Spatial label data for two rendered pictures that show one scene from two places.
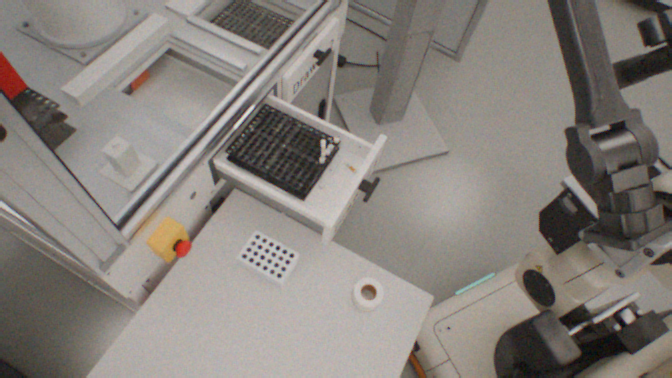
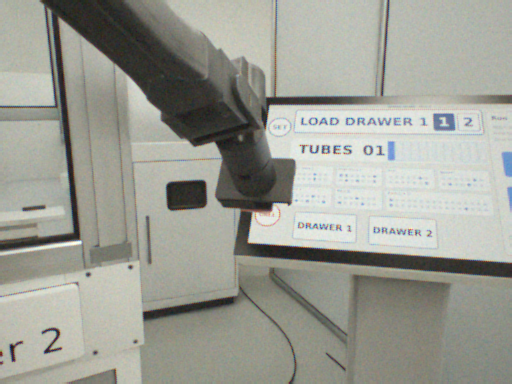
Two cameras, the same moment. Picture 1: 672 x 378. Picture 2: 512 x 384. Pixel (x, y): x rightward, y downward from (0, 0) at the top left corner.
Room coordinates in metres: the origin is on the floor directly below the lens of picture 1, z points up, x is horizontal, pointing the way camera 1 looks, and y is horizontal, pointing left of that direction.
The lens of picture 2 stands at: (0.82, -0.48, 1.18)
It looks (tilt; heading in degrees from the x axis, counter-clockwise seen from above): 12 degrees down; 42
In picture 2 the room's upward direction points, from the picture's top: straight up
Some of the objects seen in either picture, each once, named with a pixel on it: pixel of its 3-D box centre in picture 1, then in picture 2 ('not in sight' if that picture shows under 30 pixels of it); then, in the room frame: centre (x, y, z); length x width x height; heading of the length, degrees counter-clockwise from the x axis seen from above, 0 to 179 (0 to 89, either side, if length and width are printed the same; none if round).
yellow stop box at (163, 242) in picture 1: (169, 240); not in sight; (0.31, 0.33, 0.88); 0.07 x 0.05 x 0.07; 160
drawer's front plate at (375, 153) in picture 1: (355, 188); not in sight; (0.52, -0.06, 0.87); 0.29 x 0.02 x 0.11; 160
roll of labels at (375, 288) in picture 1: (367, 294); not in sight; (0.30, -0.13, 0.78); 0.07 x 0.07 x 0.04
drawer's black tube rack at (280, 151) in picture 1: (283, 153); not in sight; (0.59, 0.13, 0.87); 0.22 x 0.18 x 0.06; 70
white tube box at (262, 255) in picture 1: (268, 258); not in sight; (0.34, 0.12, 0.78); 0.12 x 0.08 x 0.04; 71
